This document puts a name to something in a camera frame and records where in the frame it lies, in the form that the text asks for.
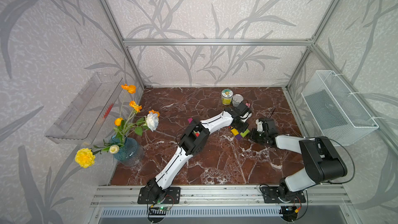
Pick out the yellow green labelled tin can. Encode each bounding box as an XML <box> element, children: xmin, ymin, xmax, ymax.
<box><xmin>221</xmin><ymin>89</ymin><xmax>233</xmax><ymax>106</ymax></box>

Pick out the yellow block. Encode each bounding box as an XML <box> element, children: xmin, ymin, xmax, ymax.
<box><xmin>231</xmin><ymin>128</ymin><xmax>239</xmax><ymax>136</ymax></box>

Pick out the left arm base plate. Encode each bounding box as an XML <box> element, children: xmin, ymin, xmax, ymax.
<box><xmin>137</xmin><ymin>186</ymin><xmax>181</xmax><ymax>205</ymax></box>

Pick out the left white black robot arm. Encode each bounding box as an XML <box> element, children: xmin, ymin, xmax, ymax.
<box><xmin>147</xmin><ymin>107</ymin><xmax>252</xmax><ymax>202</ymax></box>

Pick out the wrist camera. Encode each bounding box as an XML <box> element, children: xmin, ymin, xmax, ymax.
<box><xmin>224</xmin><ymin>102</ymin><xmax>252</xmax><ymax>122</ymax></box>
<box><xmin>256</xmin><ymin>118</ymin><xmax>278</xmax><ymax>133</ymax></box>

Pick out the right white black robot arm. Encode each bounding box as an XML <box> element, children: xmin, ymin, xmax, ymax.
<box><xmin>250</xmin><ymin>129</ymin><xmax>348</xmax><ymax>202</ymax></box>

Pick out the flower bouquet in glass vase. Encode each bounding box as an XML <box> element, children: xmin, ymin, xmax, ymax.
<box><xmin>75</xmin><ymin>101</ymin><xmax>160</xmax><ymax>169</ymax></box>

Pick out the silver tin can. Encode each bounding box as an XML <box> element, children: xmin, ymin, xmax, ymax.
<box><xmin>232</xmin><ymin>94</ymin><xmax>244</xmax><ymax>107</ymax></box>

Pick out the right circuit board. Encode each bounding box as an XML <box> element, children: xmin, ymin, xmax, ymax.
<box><xmin>279</xmin><ymin>206</ymin><xmax>301</xmax><ymax>218</ymax></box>

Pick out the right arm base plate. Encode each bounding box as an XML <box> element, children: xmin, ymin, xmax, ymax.
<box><xmin>259</xmin><ymin>185</ymin><xmax>307</xmax><ymax>204</ymax></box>

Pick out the circuit board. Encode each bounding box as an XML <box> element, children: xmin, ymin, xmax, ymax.
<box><xmin>148</xmin><ymin>205</ymin><xmax>173</xmax><ymax>216</ymax></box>
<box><xmin>279</xmin><ymin>206</ymin><xmax>301</xmax><ymax>218</ymax></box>

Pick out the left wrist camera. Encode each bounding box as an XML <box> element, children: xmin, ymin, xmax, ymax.
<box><xmin>224</xmin><ymin>102</ymin><xmax>252</xmax><ymax>122</ymax></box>

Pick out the left circuit board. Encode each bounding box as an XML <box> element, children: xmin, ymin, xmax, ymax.
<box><xmin>148</xmin><ymin>205</ymin><xmax>173</xmax><ymax>216</ymax></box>

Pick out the white wire basket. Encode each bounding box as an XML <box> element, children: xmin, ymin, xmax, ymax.
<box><xmin>302</xmin><ymin>70</ymin><xmax>379</xmax><ymax>146</ymax></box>

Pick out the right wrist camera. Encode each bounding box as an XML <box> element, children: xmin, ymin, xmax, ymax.
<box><xmin>256</xmin><ymin>118</ymin><xmax>278</xmax><ymax>133</ymax></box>

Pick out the clear plastic wall shelf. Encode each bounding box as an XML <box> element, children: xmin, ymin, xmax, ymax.
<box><xmin>45</xmin><ymin>72</ymin><xmax>123</xmax><ymax>146</ymax></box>

